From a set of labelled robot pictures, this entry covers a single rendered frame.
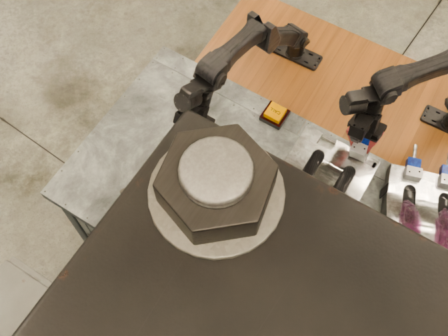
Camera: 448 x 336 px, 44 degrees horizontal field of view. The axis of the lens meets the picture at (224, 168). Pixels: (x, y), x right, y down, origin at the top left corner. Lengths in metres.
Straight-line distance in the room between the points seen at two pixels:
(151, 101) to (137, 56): 1.16
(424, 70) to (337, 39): 0.63
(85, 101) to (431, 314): 2.65
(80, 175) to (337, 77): 0.96
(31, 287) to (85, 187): 0.84
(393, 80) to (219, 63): 0.47
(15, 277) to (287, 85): 1.25
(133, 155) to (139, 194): 1.39
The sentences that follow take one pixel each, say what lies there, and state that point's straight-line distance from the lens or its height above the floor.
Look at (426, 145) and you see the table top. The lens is 1.98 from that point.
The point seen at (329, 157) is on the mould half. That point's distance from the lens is 1.76.
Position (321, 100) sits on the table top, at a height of 0.80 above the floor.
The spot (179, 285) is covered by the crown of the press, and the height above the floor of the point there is 2.00.
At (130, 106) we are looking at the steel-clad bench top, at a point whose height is 0.80.
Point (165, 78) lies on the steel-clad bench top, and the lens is 2.01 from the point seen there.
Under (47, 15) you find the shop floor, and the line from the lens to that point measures 3.39.
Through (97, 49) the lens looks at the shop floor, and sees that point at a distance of 3.17.
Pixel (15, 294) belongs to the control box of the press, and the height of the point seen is 1.47.
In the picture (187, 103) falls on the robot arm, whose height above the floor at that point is 1.16.
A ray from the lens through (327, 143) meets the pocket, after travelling 1.82.
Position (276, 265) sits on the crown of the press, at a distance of 0.44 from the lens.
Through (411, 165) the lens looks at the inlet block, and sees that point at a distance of 1.84.
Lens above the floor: 2.43
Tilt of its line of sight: 64 degrees down
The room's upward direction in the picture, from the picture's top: 1 degrees clockwise
